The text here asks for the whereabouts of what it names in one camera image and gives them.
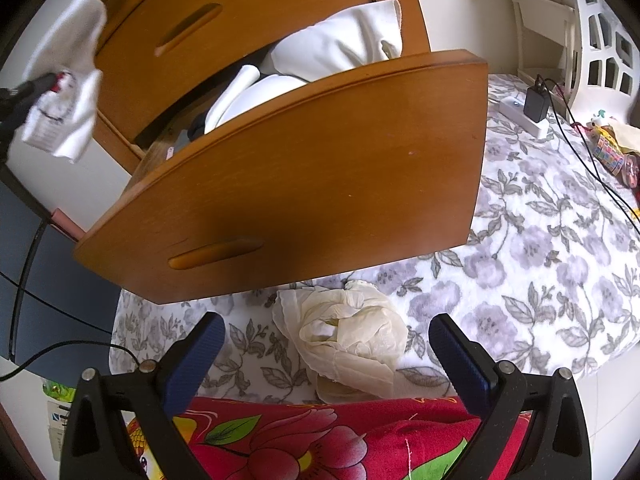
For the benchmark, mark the black garment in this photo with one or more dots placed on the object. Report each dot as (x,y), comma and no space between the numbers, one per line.
(196,127)

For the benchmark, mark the cream cloth bag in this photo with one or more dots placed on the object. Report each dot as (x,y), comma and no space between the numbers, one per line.
(629,137)

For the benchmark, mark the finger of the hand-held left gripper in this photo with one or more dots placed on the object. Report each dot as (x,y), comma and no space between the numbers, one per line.
(35,85)

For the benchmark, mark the wooden nightstand drawer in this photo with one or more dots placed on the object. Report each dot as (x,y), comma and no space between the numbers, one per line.
(310,185)
(260,0)

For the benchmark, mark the white openwork rack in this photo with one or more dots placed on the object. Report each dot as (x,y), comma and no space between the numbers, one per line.
(600,25)

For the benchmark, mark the black charger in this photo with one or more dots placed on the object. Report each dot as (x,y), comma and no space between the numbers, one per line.
(536,102)

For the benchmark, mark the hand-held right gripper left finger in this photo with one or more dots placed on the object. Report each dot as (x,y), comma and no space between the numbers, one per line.
(195,360)

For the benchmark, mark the white printed cloth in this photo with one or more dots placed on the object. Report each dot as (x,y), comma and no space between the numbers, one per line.
(70,90)

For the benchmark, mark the colourful toy blocks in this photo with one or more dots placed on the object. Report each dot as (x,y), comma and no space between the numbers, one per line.
(607,152)

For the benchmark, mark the red floral cloth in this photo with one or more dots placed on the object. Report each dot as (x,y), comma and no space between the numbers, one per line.
(350,440)

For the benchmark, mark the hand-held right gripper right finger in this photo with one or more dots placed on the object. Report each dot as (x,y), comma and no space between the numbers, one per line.
(460,360)

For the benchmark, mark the small white toy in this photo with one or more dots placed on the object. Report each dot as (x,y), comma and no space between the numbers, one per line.
(597,121)

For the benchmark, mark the large white garment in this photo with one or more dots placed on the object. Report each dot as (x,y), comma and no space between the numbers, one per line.
(340,40)

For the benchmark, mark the dark blue cabinet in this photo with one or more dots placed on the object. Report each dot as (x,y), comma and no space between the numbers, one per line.
(45,285)

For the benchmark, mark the cream garment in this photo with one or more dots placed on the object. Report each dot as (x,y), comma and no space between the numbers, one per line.
(350,340)

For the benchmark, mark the white power strip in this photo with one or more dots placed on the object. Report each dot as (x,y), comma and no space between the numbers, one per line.
(520,112)

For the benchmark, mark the pink board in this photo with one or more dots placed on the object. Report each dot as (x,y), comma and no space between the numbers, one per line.
(67,222)

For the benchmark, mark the grey floral blanket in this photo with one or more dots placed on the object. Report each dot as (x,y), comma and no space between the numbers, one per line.
(540,270)

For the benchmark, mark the white folded garment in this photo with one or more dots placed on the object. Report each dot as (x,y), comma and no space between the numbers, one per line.
(240,100)

